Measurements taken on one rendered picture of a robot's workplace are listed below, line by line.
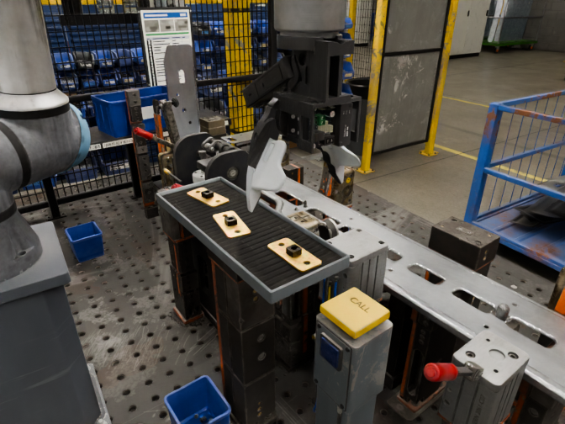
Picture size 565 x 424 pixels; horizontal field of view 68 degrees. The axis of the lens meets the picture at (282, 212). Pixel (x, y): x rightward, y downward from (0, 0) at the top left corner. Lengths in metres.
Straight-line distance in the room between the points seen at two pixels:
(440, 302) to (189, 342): 0.64
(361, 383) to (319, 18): 0.41
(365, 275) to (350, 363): 0.25
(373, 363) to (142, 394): 0.64
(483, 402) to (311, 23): 0.51
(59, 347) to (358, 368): 0.53
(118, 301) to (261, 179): 0.91
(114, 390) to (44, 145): 0.58
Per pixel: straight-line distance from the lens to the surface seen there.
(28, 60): 0.78
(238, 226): 0.67
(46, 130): 0.79
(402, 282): 0.85
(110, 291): 1.39
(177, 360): 1.12
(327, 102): 0.45
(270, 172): 0.48
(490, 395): 0.64
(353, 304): 0.53
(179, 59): 1.63
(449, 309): 0.81
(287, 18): 0.46
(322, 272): 0.57
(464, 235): 0.99
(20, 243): 0.79
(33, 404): 0.92
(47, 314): 0.80
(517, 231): 3.06
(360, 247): 0.73
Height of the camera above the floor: 1.49
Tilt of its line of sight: 27 degrees down
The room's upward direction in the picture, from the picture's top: straight up
